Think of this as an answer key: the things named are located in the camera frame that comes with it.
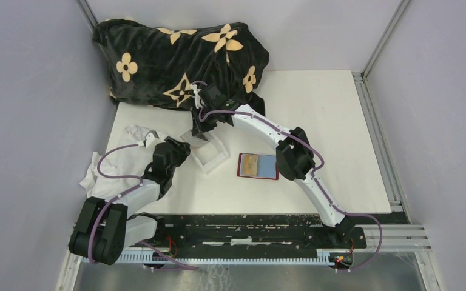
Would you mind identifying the white plastic card box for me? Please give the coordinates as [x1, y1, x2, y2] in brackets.
[179, 130, 230, 174]

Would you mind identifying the white crumpled cloth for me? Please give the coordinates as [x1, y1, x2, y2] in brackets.
[80, 125, 169, 209]

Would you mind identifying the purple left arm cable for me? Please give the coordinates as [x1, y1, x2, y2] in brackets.
[86, 143, 200, 272]

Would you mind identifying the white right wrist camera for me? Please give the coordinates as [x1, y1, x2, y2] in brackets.
[190, 84, 203, 109]

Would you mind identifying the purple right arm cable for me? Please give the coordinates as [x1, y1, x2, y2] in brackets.
[191, 81, 383, 274]

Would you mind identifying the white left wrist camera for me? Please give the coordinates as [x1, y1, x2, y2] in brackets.
[137, 130, 160, 149]

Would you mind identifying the stack of cards in box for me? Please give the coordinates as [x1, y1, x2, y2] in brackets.
[192, 136, 209, 148]

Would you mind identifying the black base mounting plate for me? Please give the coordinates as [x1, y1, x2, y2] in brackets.
[148, 214, 367, 259]

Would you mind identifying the aluminium frame rail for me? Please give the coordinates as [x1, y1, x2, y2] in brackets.
[353, 1, 432, 253]

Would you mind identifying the red leather card holder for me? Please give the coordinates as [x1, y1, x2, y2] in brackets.
[237, 153, 279, 181]

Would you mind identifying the white slotted cable duct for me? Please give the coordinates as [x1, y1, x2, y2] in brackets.
[81, 249, 333, 266]

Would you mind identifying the black floral blanket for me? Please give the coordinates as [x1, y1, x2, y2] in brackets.
[92, 19, 269, 114]

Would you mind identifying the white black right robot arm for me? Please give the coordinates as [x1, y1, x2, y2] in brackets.
[189, 81, 355, 247]

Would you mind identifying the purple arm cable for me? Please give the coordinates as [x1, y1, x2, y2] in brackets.
[191, 81, 383, 274]
[86, 143, 200, 272]

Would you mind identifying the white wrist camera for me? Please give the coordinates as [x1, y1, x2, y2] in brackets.
[137, 130, 160, 149]
[190, 84, 203, 109]

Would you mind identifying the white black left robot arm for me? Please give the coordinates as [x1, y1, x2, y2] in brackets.
[68, 133, 191, 265]

